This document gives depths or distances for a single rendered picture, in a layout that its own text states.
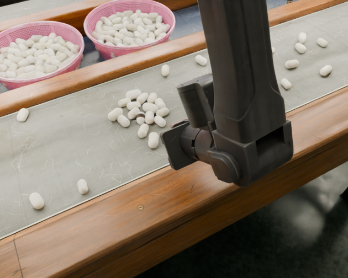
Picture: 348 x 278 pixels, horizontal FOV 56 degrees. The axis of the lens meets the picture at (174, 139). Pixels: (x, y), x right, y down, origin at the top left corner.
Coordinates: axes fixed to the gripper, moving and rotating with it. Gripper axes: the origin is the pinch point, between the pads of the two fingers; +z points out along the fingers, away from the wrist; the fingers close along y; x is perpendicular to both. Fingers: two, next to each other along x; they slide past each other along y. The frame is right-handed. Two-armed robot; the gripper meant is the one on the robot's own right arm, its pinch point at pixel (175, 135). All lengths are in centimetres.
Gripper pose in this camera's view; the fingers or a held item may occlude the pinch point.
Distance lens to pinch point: 60.8
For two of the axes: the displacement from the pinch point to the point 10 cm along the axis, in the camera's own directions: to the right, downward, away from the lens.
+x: 3.2, 9.2, 2.2
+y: -8.8, 3.8, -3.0
